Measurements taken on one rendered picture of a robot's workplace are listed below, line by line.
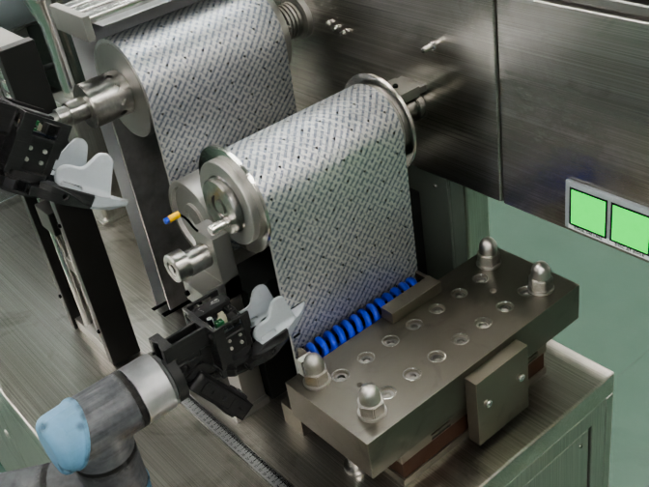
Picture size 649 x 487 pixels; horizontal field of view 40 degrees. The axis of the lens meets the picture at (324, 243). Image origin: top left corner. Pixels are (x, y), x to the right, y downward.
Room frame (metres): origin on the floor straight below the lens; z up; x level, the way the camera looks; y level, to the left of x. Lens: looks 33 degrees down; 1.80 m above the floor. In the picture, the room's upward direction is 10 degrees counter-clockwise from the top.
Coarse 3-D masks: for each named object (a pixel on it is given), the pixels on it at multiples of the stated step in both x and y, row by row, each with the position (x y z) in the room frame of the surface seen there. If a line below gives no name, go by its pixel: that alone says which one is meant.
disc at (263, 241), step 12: (204, 156) 1.00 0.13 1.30; (216, 156) 0.98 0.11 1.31; (228, 156) 0.95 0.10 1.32; (240, 168) 0.93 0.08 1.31; (252, 180) 0.92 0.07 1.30; (252, 192) 0.92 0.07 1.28; (264, 204) 0.91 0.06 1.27; (264, 216) 0.91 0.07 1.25; (264, 228) 0.91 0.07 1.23; (264, 240) 0.92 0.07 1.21
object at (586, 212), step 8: (576, 192) 0.91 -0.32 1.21; (576, 200) 0.91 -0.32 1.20; (584, 200) 0.90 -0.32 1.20; (592, 200) 0.89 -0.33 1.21; (600, 200) 0.88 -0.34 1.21; (576, 208) 0.91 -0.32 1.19; (584, 208) 0.90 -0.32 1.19; (592, 208) 0.89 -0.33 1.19; (600, 208) 0.88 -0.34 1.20; (576, 216) 0.91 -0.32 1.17; (584, 216) 0.90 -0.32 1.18; (592, 216) 0.89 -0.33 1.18; (600, 216) 0.88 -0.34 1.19; (576, 224) 0.91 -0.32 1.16; (584, 224) 0.90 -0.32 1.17; (592, 224) 0.89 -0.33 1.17; (600, 224) 0.88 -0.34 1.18; (600, 232) 0.88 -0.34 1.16
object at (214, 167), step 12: (384, 96) 1.08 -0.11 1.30; (204, 168) 0.99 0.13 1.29; (216, 168) 0.96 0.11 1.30; (228, 168) 0.95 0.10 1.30; (204, 180) 1.00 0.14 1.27; (228, 180) 0.94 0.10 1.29; (240, 180) 0.94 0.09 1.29; (240, 192) 0.92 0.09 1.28; (240, 204) 0.93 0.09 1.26; (252, 204) 0.92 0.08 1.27; (252, 216) 0.91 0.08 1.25; (252, 228) 0.92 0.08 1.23; (240, 240) 0.95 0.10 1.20; (252, 240) 0.93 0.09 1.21
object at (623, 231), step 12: (612, 216) 0.87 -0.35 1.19; (624, 216) 0.86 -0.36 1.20; (636, 216) 0.84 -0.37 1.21; (612, 228) 0.87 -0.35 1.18; (624, 228) 0.86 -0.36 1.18; (636, 228) 0.84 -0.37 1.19; (648, 228) 0.83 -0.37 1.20; (624, 240) 0.86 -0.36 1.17; (636, 240) 0.84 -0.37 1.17; (648, 240) 0.83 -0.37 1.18
